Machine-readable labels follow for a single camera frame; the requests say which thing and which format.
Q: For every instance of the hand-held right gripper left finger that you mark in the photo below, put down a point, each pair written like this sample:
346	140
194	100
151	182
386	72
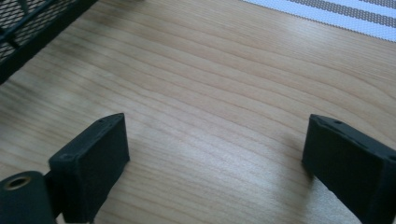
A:
90	165

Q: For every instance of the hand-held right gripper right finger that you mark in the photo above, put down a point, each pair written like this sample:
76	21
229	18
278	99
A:
351	168

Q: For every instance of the black metal mesh basket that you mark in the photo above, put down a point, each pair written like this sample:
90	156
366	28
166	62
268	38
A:
28	29

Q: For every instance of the white grey striped woven mat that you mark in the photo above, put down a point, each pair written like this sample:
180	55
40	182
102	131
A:
336	15

